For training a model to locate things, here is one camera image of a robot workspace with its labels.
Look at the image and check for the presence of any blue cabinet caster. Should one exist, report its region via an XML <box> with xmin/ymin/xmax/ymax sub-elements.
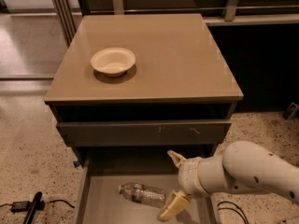
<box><xmin>73</xmin><ymin>161</ymin><xmax>80</xmax><ymax>168</ymax></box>

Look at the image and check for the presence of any black power adapter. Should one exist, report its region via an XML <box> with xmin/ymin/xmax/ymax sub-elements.
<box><xmin>10</xmin><ymin>201</ymin><xmax>30</xmax><ymax>213</ymax></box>

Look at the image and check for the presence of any dark object on floor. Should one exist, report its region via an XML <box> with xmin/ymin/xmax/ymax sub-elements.
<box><xmin>282</xmin><ymin>102</ymin><xmax>299</xmax><ymax>120</ymax></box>

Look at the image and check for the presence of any grey top drawer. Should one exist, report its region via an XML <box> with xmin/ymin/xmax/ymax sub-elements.
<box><xmin>57</xmin><ymin>119</ymin><xmax>231</xmax><ymax>147</ymax></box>

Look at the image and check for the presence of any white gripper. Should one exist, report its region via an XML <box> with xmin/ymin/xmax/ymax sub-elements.
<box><xmin>157</xmin><ymin>150</ymin><xmax>224</xmax><ymax>222</ymax></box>

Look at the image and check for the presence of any grey drawer cabinet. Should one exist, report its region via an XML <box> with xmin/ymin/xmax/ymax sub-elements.
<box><xmin>45</xmin><ymin>14</ymin><xmax>243</xmax><ymax>161</ymax></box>

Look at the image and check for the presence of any white paper bowl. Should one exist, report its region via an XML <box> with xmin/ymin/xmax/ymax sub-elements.
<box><xmin>91</xmin><ymin>48</ymin><xmax>135</xmax><ymax>77</ymax></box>

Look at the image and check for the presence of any black bar on floor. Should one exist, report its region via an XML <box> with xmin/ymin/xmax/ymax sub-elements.
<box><xmin>22</xmin><ymin>191</ymin><xmax>45</xmax><ymax>224</ymax></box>

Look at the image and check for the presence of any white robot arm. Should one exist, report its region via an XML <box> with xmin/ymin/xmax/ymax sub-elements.
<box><xmin>158</xmin><ymin>141</ymin><xmax>299</xmax><ymax>221</ymax></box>

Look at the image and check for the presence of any black adapter cable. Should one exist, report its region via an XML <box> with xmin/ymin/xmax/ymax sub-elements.
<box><xmin>0</xmin><ymin>199</ymin><xmax>76</xmax><ymax>209</ymax></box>

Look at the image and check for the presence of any wooden metal shelf unit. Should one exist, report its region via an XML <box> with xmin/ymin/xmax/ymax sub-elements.
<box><xmin>52</xmin><ymin>0</ymin><xmax>299</xmax><ymax>43</ymax></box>

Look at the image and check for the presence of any clear plastic water bottle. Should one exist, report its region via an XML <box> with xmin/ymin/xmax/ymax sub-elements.
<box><xmin>119</xmin><ymin>182</ymin><xmax>166</xmax><ymax>208</ymax></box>

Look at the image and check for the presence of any grey open middle drawer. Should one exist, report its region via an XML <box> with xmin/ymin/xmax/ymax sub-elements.
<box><xmin>73</xmin><ymin>147</ymin><xmax>221</xmax><ymax>224</ymax></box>

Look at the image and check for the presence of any black floor cable right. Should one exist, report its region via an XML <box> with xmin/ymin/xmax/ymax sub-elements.
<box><xmin>217</xmin><ymin>200</ymin><xmax>249</xmax><ymax>224</ymax></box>

